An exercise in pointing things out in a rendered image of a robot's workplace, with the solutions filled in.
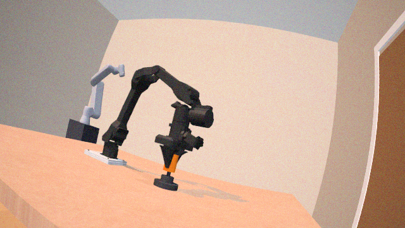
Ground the orange knob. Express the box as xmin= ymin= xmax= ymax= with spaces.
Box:
xmin=163 ymin=155 xmax=178 ymax=173

